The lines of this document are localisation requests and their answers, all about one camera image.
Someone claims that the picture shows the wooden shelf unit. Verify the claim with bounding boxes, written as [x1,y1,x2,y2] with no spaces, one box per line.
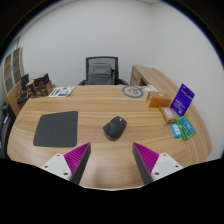
[0,46,26,116]

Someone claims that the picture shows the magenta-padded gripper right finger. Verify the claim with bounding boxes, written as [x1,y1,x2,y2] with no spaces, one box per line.
[132,142,184,185]

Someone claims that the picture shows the white papers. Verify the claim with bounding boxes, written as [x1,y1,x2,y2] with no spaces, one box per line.
[141,84,159,94]

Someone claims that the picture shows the green package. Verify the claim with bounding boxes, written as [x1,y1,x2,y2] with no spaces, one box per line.
[175,115,197,141]

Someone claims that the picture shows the black box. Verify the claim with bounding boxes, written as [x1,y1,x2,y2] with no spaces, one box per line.
[33,73,51,88]

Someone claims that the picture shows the dark grey computer mouse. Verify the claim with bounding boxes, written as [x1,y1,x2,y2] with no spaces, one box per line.
[102,115,128,142]

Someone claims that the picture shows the dark grey mouse pad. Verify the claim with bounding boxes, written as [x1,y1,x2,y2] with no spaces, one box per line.
[32,110,79,148]

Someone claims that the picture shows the black mesh office chair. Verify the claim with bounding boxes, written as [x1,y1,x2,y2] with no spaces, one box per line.
[78,55,129,86]

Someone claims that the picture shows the wooden side desk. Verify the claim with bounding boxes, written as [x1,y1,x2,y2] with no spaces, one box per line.
[129,64,213,164]

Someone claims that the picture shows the brown cardboard box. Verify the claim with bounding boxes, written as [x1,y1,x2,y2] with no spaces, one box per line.
[145,91,173,109]

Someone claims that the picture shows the grey backpack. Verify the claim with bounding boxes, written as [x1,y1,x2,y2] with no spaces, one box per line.
[87,62,116,86]

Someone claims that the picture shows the black swivel chair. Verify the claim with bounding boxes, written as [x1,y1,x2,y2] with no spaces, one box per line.
[17,73,31,104]

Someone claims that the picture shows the brown carton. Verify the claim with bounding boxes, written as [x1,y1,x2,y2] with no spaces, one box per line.
[26,79,54,98]

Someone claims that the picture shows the small tan box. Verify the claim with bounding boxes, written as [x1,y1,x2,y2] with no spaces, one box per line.
[158,105,177,125]

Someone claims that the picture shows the black leather office chair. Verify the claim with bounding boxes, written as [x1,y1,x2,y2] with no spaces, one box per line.
[0,103,17,159]

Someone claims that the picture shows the white green purple leaflet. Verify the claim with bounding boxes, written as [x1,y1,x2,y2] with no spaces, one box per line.
[48,86,76,98]

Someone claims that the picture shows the small blue package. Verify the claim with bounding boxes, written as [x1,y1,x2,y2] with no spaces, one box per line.
[170,123,183,139]

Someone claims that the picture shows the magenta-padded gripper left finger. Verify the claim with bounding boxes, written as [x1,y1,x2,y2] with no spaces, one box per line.
[40,142,92,185]

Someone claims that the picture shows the purple card package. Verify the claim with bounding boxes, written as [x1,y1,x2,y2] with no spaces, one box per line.
[169,83,196,117]

